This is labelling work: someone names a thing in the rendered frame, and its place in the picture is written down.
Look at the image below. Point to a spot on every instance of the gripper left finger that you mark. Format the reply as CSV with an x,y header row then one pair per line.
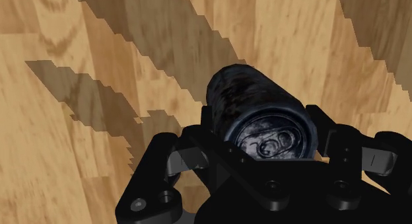
x,y
151,171

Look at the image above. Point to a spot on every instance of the dark drinks can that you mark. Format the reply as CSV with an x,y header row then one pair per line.
x,y
254,107

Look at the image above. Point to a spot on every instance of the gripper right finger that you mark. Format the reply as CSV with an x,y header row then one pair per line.
x,y
350,146

